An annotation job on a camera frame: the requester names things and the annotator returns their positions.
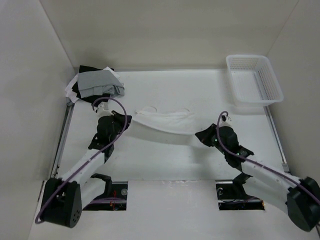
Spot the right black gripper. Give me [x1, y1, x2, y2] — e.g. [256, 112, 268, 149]
[195, 123, 228, 155]

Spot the white tank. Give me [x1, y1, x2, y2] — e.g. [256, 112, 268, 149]
[65, 65, 124, 104]
[132, 106, 198, 135]

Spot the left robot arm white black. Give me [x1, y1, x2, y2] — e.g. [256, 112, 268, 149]
[35, 110, 132, 228]

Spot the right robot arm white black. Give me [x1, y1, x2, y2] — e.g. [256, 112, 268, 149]
[195, 124, 320, 232]

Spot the black folded tank top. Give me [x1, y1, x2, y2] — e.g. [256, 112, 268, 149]
[71, 64, 114, 109]

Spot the grey folded tank top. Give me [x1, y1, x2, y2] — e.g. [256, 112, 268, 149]
[77, 70, 125, 98]

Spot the white folded tank top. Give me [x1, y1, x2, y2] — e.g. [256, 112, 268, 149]
[65, 65, 124, 104]

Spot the white plastic mesh basket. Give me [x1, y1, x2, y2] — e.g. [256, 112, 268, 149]
[225, 54, 284, 108]

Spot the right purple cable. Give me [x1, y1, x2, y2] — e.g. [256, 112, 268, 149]
[216, 111, 320, 205]

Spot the purple cable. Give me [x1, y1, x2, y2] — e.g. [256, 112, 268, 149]
[216, 111, 320, 205]
[34, 97, 127, 225]

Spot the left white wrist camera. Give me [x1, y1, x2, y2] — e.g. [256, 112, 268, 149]
[93, 101, 113, 118]

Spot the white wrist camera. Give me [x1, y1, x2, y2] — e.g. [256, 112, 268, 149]
[93, 101, 113, 118]
[219, 115, 232, 128]

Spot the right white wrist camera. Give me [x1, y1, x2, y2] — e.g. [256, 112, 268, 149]
[219, 115, 232, 128]

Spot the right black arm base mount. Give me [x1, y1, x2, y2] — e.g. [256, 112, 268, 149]
[215, 173, 265, 211]

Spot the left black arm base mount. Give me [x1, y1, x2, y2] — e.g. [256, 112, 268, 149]
[82, 173, 128, 211]

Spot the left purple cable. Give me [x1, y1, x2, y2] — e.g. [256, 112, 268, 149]
[34, 97, 127, 225]

